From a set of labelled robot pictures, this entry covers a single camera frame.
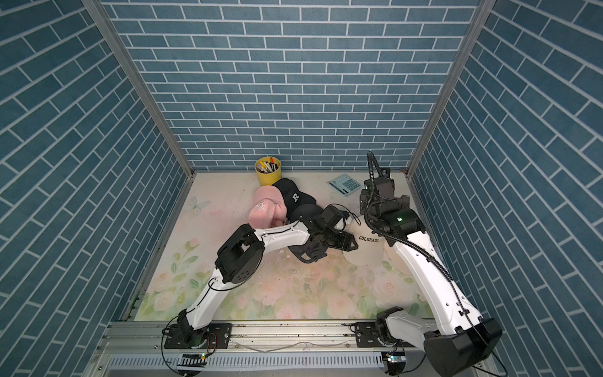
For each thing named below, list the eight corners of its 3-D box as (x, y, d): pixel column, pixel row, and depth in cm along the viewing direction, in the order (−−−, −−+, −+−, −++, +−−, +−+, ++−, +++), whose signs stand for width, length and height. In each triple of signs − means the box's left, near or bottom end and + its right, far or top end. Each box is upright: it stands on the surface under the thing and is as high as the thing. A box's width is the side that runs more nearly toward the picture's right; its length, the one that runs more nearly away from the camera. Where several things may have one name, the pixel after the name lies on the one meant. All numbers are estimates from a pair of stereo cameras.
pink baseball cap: (251, 234, 100) (245, 219, 91) (258, 197, 113) (253, 181, 104) (285, 234, 100) (283, 219, 91) (288, 197, 113) (286, 181, 104)
